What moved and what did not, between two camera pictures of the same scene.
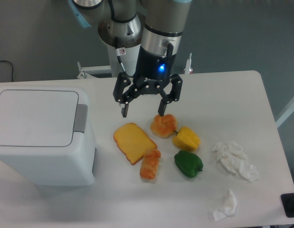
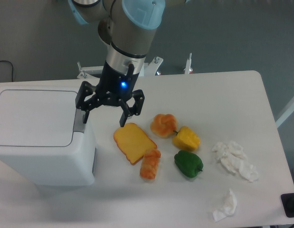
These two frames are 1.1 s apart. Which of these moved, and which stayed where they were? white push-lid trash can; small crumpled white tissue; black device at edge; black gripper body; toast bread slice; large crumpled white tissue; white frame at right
Moved: black gripper body
Stayed: small crumpled white tissue; white push-lid trash can; black device at edge; large crumpled white tissue; toast bread slice; white frame at right
